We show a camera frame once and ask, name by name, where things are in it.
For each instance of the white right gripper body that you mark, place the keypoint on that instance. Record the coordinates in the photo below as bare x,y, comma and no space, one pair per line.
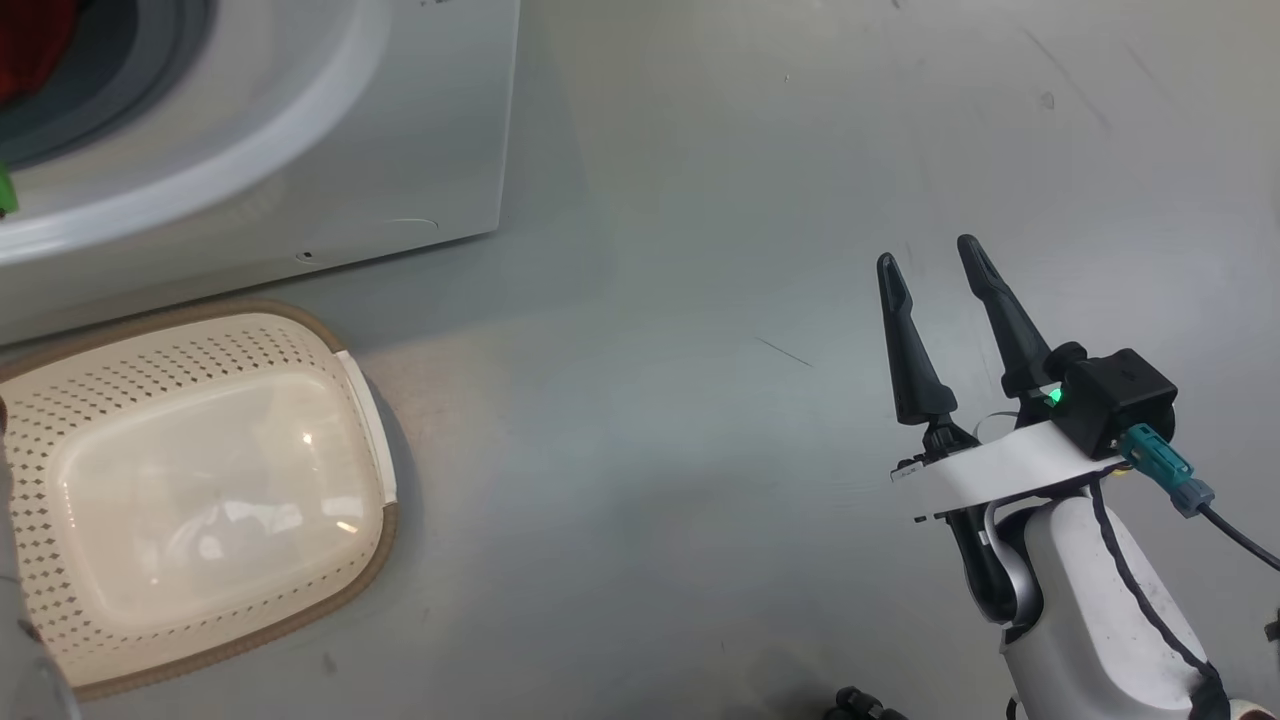
1000,465

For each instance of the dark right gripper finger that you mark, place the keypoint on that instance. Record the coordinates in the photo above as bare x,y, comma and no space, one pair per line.
1015,340
915,370

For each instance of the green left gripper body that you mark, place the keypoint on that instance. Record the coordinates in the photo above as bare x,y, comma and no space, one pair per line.
6,192

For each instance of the red shorts with white stripes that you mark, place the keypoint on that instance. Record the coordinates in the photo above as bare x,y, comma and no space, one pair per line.
30,40

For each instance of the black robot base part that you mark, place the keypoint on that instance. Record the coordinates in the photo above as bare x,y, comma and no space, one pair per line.
860,705

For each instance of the cream perforated laundry basket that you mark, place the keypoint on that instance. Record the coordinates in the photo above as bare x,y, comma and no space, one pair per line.
200,480

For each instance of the white front-load washing machine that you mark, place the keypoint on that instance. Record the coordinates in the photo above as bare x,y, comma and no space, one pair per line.
420,120

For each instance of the round white drain filter cover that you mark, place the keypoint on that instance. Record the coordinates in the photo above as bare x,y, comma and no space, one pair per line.
370,240

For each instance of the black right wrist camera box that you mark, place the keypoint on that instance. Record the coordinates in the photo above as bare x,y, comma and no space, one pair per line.
1115,395

